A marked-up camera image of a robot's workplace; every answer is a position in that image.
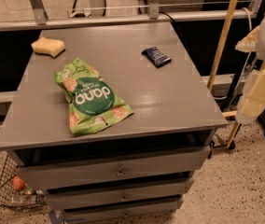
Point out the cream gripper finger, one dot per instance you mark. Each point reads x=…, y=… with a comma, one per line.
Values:
x=248, y=43
x=252, y=102

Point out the blue rxbar blueberry bar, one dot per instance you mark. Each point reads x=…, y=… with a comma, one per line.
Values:
x=156, y=57

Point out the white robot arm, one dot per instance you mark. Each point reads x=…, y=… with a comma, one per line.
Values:
x=260, y=44

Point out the green dang rice chip bag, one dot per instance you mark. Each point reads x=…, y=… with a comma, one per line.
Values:
x=93, y=105

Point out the grey drawer cabinet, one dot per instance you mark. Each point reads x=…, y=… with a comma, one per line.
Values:
x=115, y=126

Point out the yellow sponge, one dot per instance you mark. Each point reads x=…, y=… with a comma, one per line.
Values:
x=51, y=47

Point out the clear plastic bottle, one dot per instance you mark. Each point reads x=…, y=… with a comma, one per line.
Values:
x=26, y=198

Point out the red apple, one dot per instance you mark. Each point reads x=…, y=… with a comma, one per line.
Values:
x=18, y=183

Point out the grey metal rail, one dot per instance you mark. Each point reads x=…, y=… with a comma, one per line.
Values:
x=18, y=15

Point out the black wire basket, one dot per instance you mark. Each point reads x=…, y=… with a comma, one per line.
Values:
x=6, y=187

